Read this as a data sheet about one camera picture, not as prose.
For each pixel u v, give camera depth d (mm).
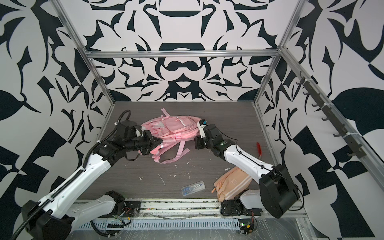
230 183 814
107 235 673
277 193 416
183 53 893
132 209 737
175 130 831
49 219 368
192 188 793
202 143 728
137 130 593
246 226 709
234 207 749
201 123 758
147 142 644
